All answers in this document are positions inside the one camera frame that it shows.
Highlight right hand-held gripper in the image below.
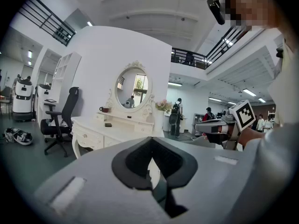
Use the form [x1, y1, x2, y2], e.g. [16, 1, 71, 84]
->
[194, 99, 256, 151]

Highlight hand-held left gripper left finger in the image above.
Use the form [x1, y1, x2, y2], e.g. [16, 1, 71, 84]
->
[35, 136, 169, 224]

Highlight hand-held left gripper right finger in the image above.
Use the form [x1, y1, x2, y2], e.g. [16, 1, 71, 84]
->
[151, 136, 253, 224]

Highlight white dressing table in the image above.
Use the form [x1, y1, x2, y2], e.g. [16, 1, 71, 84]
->
[71, 110, 156, 160]

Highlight person's right forearm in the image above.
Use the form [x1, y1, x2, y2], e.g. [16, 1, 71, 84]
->
[237, 126, 267, 151]

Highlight pink flower bouquet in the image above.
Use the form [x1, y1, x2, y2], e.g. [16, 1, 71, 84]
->
[155, 99, 174, 113]

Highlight black metal railing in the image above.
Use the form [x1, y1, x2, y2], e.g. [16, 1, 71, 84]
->
[18, 0, 77, 47]
[171, 24, 249, 70]

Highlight oval white-framed mirror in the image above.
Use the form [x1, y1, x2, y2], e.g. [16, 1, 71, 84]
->
[106, 60, 157, 123]

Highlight black office chair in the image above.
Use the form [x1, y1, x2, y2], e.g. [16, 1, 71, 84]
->
[40, 86, 80, 158]

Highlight black and white gear bundle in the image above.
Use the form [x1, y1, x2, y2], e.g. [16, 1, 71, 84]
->
[4, 127, 34, 146]

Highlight white service robot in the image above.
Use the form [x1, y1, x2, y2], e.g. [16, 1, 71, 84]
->
[12, 77, 33, 121]
[35, 83, 52, 124]

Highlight white cubby shelf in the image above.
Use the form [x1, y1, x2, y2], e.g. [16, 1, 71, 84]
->
[50, 52, 82, 102]

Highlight person's head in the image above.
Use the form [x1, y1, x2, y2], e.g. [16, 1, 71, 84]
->
[221, 0, 285, 32]

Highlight black head-mounted camera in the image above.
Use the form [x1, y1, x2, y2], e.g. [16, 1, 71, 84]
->
[206, 0, 227, 26]

